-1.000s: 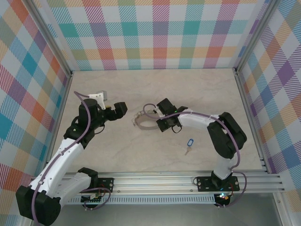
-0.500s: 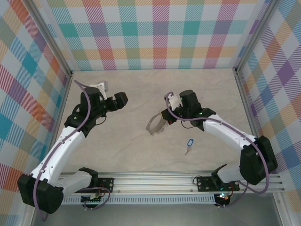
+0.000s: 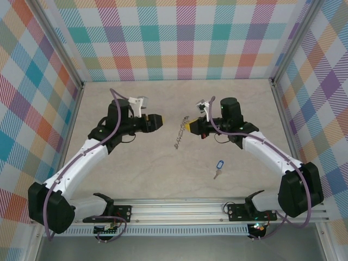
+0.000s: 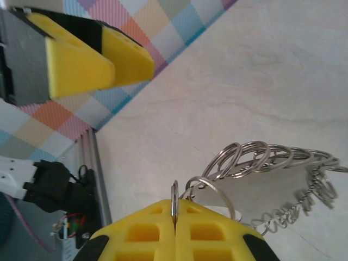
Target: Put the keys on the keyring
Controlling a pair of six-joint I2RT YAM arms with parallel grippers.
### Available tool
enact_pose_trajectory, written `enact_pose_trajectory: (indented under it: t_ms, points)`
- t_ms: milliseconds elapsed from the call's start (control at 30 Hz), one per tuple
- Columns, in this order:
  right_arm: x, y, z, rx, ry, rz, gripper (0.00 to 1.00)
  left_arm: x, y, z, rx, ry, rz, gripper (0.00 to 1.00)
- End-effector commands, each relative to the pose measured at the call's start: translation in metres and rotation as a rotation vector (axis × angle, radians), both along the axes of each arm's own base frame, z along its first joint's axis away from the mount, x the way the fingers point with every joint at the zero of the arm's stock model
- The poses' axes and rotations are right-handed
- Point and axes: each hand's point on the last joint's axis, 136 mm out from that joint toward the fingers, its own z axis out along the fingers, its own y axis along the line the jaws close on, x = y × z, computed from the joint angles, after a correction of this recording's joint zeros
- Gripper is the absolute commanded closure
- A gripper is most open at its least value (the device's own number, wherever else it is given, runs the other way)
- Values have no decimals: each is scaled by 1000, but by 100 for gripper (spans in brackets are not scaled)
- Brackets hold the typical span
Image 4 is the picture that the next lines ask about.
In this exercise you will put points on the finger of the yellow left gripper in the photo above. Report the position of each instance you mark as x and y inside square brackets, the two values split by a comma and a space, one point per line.
[76, 70]
[130, 62]

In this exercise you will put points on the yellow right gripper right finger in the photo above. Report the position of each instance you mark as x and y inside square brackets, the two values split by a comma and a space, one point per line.
[212, 239]

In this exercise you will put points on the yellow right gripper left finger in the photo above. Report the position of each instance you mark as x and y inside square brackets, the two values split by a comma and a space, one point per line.
[141, 239]

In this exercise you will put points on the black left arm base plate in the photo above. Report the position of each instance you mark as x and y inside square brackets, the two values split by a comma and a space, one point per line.
[92, 195]

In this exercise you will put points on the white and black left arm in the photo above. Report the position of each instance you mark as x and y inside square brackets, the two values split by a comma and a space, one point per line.
[51, 185]

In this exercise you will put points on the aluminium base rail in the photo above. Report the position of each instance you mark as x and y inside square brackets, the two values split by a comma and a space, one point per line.
[95, 163]

